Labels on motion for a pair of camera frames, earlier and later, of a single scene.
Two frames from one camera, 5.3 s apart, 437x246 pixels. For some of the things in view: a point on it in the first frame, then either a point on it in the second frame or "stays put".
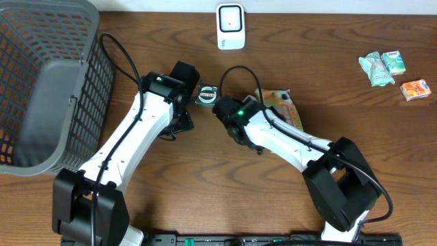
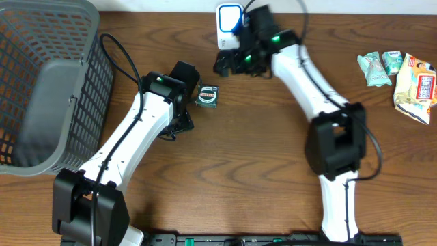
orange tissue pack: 415,89 → 435,96
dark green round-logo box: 207,96 stays put
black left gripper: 186,124 stays put
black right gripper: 255,147 → 233,67
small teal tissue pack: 394,61 stays put
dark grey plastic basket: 55,86 stays put
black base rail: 269,240 stays put
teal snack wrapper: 376,70 stays put
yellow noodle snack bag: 280,100 → 415,89
